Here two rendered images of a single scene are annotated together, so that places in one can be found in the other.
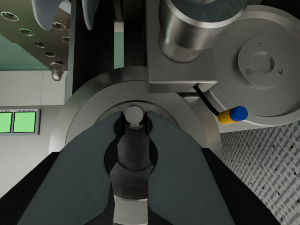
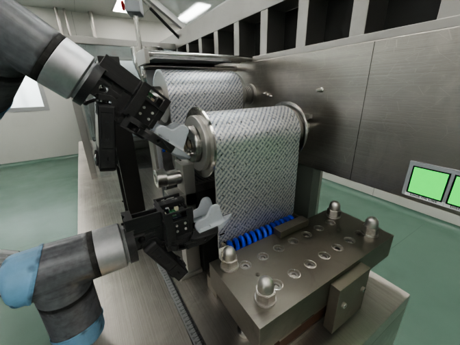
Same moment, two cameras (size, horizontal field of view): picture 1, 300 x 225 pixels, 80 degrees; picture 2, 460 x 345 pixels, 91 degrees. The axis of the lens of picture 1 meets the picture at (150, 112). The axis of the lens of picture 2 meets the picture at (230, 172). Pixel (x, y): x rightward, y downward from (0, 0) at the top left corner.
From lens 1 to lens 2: 45 cm
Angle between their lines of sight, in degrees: 55
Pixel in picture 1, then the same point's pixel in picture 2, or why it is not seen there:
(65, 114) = (211, 164)
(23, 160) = (443, 130)
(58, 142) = (213, 152)
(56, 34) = (306, 240)
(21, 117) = (430, 191)
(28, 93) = not seen: outside the picture
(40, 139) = (409, 153)
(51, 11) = (217, 212)
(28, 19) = (302, 254)
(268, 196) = (202, 101)
